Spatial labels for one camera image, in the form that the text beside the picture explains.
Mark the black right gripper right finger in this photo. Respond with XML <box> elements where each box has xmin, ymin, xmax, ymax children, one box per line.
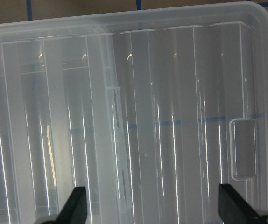
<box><xmin>218</xmin><ymin>184</ymin><xmax>268</xmax><ymax>224</ymax></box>

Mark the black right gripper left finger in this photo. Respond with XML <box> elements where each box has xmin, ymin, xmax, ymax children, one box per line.
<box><xmin>37</xmin><ymin>186</ymin><xmax>88</xmax><ymax>224</ymax></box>

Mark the clear plastic box lid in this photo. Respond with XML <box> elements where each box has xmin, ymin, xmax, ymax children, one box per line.
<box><xmin>0</xmin><ymin>1</ymin><xmax>268</xmax><ymax>224</ymax></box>

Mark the clear plastic storage box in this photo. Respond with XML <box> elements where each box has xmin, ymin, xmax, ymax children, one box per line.
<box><xmin>0</xmin><ymin>21</ymin><xmax>134</xmax><ymax>224</ymax></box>

